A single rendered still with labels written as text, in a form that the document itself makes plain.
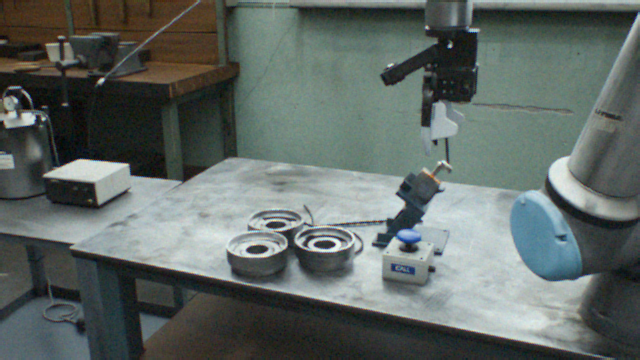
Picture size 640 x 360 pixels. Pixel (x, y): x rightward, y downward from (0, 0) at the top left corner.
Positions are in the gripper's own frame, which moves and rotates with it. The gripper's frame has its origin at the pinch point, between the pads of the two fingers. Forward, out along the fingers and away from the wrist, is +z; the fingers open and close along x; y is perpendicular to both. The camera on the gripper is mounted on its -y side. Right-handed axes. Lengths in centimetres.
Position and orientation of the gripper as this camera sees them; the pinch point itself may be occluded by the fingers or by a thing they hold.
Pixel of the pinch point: (428, 144)
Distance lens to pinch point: 110.3
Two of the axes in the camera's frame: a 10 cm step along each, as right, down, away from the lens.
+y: 9.3, 1.1, -3.4
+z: 0.1, 9.4, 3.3
